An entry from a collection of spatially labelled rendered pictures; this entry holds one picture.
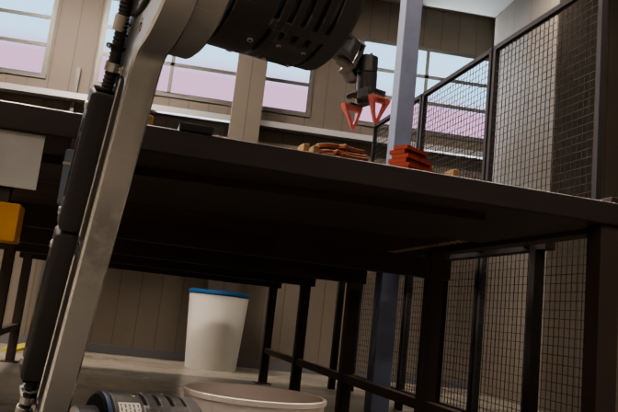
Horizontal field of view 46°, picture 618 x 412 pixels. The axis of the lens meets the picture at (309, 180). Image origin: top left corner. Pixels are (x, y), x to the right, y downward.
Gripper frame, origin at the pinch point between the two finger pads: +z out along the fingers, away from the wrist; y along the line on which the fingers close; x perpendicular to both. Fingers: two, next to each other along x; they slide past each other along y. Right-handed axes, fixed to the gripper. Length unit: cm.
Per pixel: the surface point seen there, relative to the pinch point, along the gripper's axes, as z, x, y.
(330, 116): -157, -316, 436
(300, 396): 72, 26, -16
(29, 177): 30, 85, 7
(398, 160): -9, -64, 55
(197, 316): 59, -180, 428
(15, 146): 24, 89, 8
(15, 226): 41, 87, 5
